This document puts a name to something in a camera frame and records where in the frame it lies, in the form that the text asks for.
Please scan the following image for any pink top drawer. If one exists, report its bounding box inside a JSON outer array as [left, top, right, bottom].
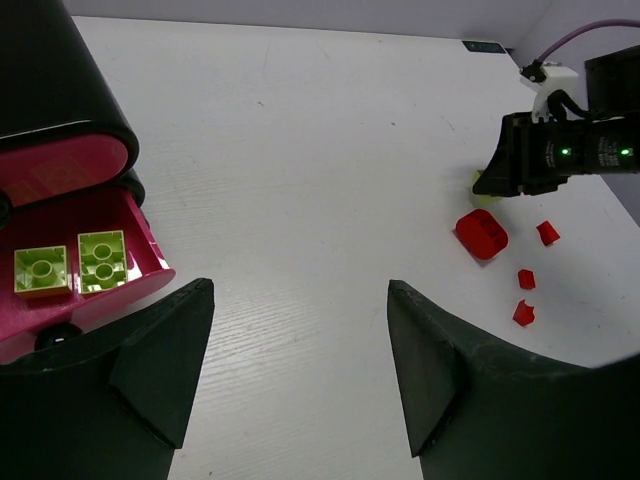
[[1, 134, 129, 208]]

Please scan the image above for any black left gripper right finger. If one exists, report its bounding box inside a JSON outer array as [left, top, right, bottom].
[[387, 280, 639, 479]]

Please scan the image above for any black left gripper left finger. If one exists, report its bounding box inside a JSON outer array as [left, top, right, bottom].
[[1, 278, 215, 479]]

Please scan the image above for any black drawer cabinet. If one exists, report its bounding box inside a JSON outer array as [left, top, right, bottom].
[[1, 1, 139, 216]]

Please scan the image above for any light green 2x3 lego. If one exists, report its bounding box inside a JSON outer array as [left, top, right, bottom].
[[77, 230, 128, 295]]

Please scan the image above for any light green small lego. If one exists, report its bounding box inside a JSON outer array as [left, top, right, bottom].
[[13, 245, 70, 298]]

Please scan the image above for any pink drawer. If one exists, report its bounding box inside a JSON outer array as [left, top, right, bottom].
[[1, 134, 129, 208], [1, 187, 175, 363]]

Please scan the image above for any light green curved lego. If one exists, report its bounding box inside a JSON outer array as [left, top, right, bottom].
[[471, 170, 504, 207]]

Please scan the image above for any red flower printed lego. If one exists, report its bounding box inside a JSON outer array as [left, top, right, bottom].
[[454, 209, 509, 261]]

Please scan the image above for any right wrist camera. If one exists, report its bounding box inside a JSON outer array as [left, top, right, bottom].
[[520, 60, 579, 123]]

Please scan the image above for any red curved lego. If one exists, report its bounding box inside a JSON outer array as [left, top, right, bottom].
[[512, 300, 535, 328]]

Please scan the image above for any red lego near arm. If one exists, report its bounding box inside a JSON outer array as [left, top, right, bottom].
[[536, 221, 561, 247]]

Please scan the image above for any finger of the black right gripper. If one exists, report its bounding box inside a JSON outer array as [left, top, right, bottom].
[[472, 146, 520, 196]]

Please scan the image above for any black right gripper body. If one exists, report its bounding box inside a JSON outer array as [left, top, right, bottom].
[[499, 113, 639, 195]]

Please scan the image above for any red small square lego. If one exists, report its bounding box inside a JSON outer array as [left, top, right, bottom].
[[517, 269, 536, 290]]

